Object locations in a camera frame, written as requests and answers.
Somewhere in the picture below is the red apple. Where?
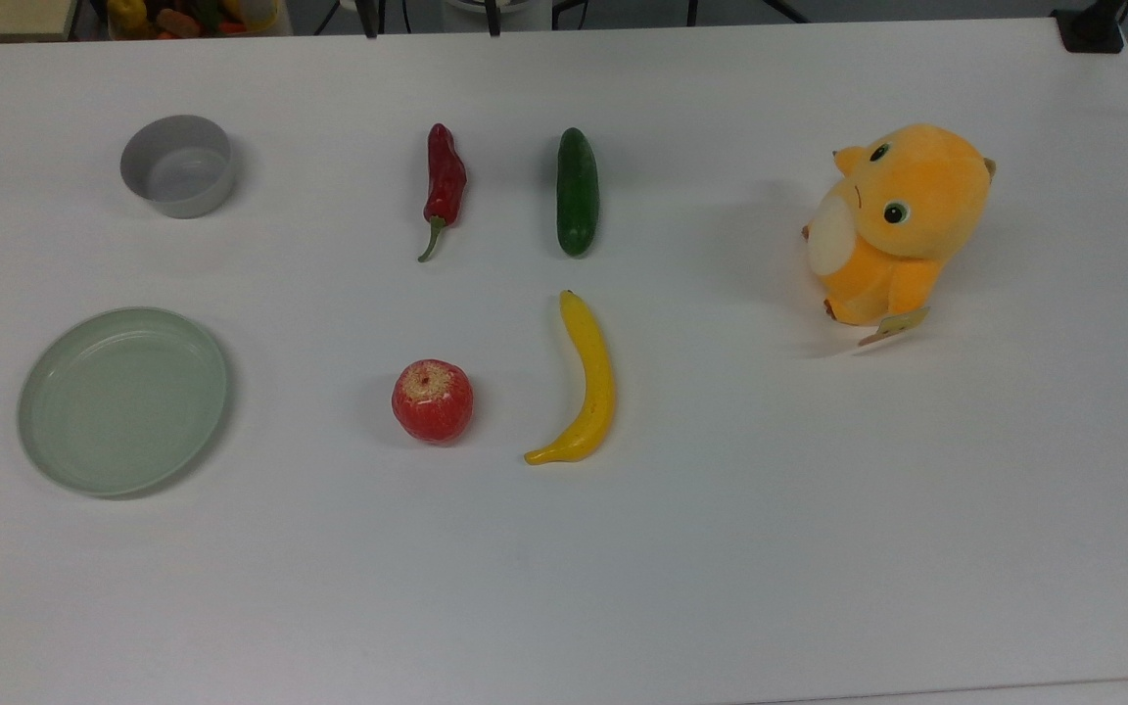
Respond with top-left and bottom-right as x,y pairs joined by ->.
391,358 -> 475,446

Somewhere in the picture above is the black table clamp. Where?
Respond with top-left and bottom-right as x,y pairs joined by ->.
1052,0 -> 1128,54

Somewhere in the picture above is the clear box of toy food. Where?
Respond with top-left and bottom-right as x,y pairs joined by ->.
106,0 -> 281,40

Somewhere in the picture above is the grey bowl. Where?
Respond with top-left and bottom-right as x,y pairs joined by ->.
119,115 -> 236,219

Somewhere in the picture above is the orange plush toy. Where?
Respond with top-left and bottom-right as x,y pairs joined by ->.
801,122 -> 998,348

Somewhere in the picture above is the red chili pepper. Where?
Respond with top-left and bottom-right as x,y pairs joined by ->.
416,122 -> 468,263

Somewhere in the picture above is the yellow banana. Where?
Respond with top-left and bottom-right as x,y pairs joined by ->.
523,290 -> 617,466

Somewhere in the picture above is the white adjacent table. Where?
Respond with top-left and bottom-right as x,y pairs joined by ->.
760,676 -> 1128,705

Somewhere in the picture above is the green cucumber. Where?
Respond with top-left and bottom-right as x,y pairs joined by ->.
556,127 -> 601,259

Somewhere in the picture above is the pale green plate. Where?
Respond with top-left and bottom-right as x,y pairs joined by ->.
17,306 -> 230,498

